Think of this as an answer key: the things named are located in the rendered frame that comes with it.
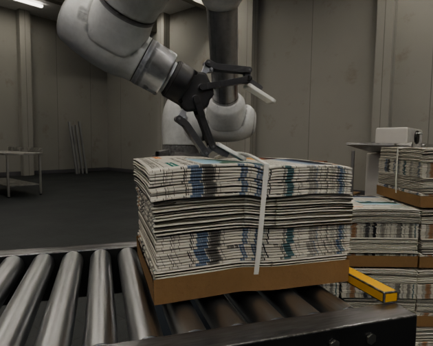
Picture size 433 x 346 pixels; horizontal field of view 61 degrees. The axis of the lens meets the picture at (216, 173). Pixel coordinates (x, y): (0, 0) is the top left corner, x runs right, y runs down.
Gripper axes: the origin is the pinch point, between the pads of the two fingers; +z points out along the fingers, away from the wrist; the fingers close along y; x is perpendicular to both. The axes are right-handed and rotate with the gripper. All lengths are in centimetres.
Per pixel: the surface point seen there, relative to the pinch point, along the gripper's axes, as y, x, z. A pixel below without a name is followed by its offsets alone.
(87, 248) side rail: 42, -24, -16
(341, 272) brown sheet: 18.5, 13.9, 24.0
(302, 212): 12.0, 14.0, 10.4
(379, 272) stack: 14, -39, 85
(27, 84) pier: -35, -1164, -293
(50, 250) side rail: 46, -24, -24
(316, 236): 14.6, 13.7, 15.6
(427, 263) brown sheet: 2, -33, 98
